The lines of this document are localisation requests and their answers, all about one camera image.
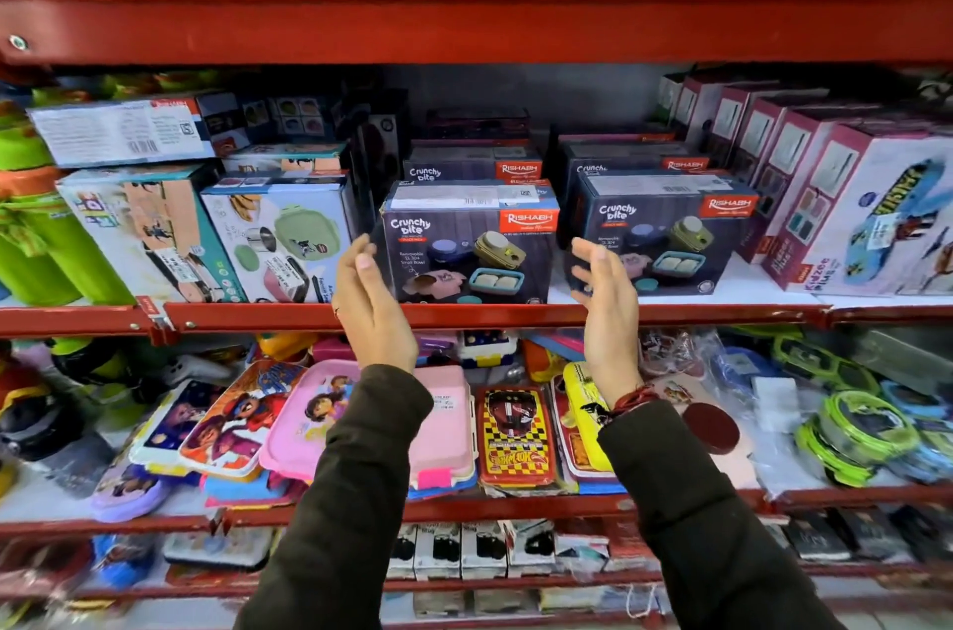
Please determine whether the dark purple flat carton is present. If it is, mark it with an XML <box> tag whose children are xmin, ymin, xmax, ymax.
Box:
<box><xmin>415</xmin><ymin>108</ymin><xmax>534</xmax><ymax>148</ymax></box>

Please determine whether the dark blue lunch box carton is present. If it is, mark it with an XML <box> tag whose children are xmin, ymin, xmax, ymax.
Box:
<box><xmin>403</xmin><ymin>144</ymin><xmax>545</xmax><ymax>186</ymax></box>
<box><xmin>557</xmin><ymin>141</ymin><xmax>712</xmax><ymax>178</ymax></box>
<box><xmin>380</xmin><ymin>180</ymin><xmax>560</xmax><ymax>306</ymax></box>
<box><xmin>563</xmin><ymin>171</ymin><xmax>760</xmax><ymax>297</ymax></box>

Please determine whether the purple cartoon lunch box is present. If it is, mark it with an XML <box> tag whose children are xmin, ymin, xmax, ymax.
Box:
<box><xmin>89</xmin><ymin>439</ymin><xmax>177</xmax><ymax>525</ymax></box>

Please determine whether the red metal shelf rack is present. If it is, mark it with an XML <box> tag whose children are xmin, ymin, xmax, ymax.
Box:
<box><xmin>0</xmin><ymin>0</ymin><xmax>953</xmax><ymax>630</ymax></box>

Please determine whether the white blue yellow pencil box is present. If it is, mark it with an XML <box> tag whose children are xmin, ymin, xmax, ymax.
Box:
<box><xmin>456</xmin><ymin>330</ymin><xmax>519</xmax><ymax>369</ymax></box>

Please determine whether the green water bottle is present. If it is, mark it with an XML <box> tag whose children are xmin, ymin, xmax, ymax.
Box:
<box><xmin>0</xmin><ymin>194</ymin><xmax>136</xmax><ymax>307</ymax></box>
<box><xmin>0</xmin><ymin>123</ymin><xmax>81</xmax><ymax>308</ymax></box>

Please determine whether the person's left forearm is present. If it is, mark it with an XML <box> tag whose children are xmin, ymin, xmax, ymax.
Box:
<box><xmin>234</xmin><ymin>363</ymin><xmax>435</xmax><ymax>630</ymax></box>

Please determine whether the flat white orange carton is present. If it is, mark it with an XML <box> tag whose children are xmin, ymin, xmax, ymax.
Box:
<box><xmin>220</xmin><ymin>143</ymin><xmax>351</xmax><ymax>177</ymax></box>

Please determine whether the green rimmed clear container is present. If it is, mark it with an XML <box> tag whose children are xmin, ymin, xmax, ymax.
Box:
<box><xmin>771</xmin><ymin>335</ymin><xmax>883</xmax><ymax>395</ymax></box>

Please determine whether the small white carton black item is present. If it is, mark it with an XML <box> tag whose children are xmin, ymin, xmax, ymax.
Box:
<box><xmin>386</xmin><ymin>524</ymin><xmax>418</xmax><ymax>582</ymax></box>
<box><xmin>500</xmin><ymin>519</ymin><xmax>557</xmax><ymax>578</ymax></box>
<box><xmin>414</xmin><ymin>522</ymin><xmax>463</xmax><ymax>583</ymax></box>
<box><xmin>460</xmin><ymin>521</ymin><xmax>509</xmax><ymax>581</ymax></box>

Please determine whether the green rimmed steel lunch box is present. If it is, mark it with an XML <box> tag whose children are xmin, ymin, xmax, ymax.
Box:
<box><xmin>816</xmin><ymin>390</ymin><xmax>924</xmax><ymax>465</ymax></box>
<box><xmin>792</xmin><ymin>417</ymin><xmax>880</xmax><ymax>490</ymax></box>

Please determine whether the pink cartoon lunch box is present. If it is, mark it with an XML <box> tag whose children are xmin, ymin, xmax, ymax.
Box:
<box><xmin>258</xmin><ymin>358</ymin><xmax>478</xmax><ymax>490</ymax></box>

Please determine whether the white barcode label carton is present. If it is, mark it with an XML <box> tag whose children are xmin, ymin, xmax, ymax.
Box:
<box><xmin>27</xmin><ymin>92</ymin><xmax>251</xmax><ymax>169</ymax></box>

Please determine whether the white carton green lunch box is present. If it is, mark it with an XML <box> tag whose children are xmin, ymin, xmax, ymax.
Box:
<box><xmin>200</xmin><ymin>174</ymin><xmax>359</xmax><ymax>305</ymax></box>

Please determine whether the teal white cartoon carton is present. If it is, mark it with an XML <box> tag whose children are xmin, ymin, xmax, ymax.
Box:
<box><xmin>56</xmin><ymin>163</ymin><xmax>247</xmax><ymax>307</ymax></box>

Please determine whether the blue rimmed steel lunch box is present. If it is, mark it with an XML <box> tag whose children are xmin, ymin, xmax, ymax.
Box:
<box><xmin>880</xmin><ymin>379</ymin><xmax>953</xmax><ymax>486</ymax></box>

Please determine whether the person's left hand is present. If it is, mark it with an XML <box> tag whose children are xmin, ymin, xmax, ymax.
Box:
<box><xmin>331</xmin><ymin>233</ymin><xmax>421</xmax><ymax>374</ymax></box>

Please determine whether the white cartoon lunch box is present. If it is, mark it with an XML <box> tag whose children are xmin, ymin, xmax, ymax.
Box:
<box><xmin>128</xmin><ymin>379</ymin><xmax>226</xmax><ymax>471</ymax></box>

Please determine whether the red thread bracelet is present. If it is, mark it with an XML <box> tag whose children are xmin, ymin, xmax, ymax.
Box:
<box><xmin>607</xmin><ymin>384</ymin><xmax>662</xmax><ymax>423</ymax></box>

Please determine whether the pink box with maroon circle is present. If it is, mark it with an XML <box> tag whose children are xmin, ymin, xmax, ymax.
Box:
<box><xmin>646</xmin><ymin>372</ymin><xmax>762</xmax><ymax>490</ymax></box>

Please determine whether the tall black carton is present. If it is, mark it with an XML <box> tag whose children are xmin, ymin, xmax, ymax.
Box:
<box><xmin>350</xmin><ymin>107</ymin><xmax>408</xmax><ymax>208</ymax></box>

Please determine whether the dark carton with compartment pictures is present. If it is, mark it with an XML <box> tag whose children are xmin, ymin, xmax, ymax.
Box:
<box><xmin>238</xmin><ymin>93</ymin><xmax>345</xmax><ymax>145</ymax></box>

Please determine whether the black flat carton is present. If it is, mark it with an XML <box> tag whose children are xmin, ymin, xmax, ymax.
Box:
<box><xmin>828</xmin><ymin>505</ymin><xmax>915</xmax><ymax>565</ymax></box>
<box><xmin>783</xmin><ymin>509</ymin><xmax>853</xmax><ymax>564</ymax></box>

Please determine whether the person's right hand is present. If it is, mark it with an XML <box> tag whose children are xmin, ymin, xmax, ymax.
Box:
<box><xmin>569</xmin><ymin>237</ymin><xmax>646</xmax><ymax>407</ymax></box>

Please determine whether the row of pink white cartons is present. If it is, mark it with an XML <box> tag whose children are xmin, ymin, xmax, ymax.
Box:
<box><xmin>654</xmin><ymin>70</ymin><xmax>953</xmax><ymax>297</ymax></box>

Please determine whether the person's right forearm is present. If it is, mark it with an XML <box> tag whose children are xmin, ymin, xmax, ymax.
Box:
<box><xmin>598</xmin><ymin>399</ymin><xmax>846</xmax><ymax>630</ymax></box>

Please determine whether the red bordered pencil box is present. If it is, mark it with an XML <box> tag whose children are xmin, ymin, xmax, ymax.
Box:
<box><xmin>548</xmin><ymin>374</ymin><xmax>620</xmax><ymax>487</ymax></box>

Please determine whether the red yellow race car box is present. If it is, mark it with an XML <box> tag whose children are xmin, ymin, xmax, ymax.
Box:
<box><xmin>474</xmin><ymin>385</ymin><xmax>558</xmax><ymax>490</ymax></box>

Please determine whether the orange cartoon lunch box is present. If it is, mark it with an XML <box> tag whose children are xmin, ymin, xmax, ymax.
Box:
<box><xmin>178</xmin><ymin>358</ymin><xmax>308</xmax><ymax>481</ymax></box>

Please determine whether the black red toy helmet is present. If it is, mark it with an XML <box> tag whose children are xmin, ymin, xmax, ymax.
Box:
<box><xmin>0</xmin><ymin>354</ymin><xmax>84</xmax><ymax>464</ymax></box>

